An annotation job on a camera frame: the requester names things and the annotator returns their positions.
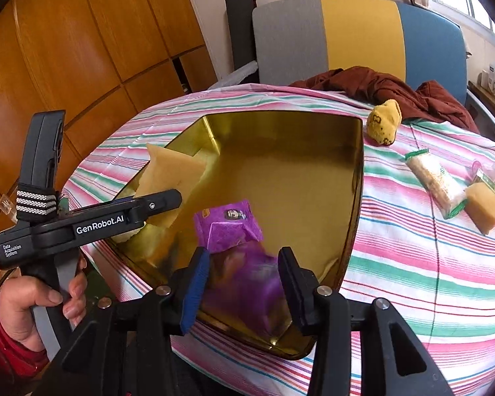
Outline black bed post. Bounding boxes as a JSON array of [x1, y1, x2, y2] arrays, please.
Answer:
[[225, 0, 260, 85]]

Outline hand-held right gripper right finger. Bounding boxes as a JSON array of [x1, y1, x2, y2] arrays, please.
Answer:
[[277, 247, 456, 396]]

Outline striped bed sheet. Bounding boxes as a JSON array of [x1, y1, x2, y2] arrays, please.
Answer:
[[60, 82, 495, 396]]

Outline yellow sponge cake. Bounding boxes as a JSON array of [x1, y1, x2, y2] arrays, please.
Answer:
[[115, 144, 208, 244]]

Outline yellow plush toy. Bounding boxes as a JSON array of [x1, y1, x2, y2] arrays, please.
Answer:
[[366, 99, 403, 147]]

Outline wooden wardrobe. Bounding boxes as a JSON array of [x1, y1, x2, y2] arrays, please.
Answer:
[[0, 0, 217, 289]]

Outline gold tin tray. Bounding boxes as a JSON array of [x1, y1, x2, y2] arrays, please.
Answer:
[[103, 111, 366, 361]]

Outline grey yellow blue headboard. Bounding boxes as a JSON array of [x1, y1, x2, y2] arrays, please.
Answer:
[[252, 0, 469, 104]]

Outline grey bed side rail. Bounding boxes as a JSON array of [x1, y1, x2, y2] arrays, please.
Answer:
[[464, 82, 495, 147], [208, 61, 260, 90]]

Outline green-edged cracker packet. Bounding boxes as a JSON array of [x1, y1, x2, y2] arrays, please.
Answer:
[[404, 148, 469, 220]]

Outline wooden bedside table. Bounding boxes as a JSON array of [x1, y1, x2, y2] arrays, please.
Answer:
[[468, 80, 495, 110]]

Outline purple snack packet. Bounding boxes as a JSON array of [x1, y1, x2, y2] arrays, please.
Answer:
[[194, 199, 289, 335]]

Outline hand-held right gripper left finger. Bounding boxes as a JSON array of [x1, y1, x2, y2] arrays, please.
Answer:
[[33, 247, 211, 396]]

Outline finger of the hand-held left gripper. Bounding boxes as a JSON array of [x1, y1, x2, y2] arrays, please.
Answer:
[[131, 189, 183, 224]]

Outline green label cake packet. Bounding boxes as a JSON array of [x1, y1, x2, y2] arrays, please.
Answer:
[[465, 171, 495, 236]]

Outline maroon cloth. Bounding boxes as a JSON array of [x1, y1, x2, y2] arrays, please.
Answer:
[[289, 66, 481, 135]]

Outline person's left hand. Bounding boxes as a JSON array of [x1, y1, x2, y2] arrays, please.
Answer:
[[0, 255, 89, 353]]

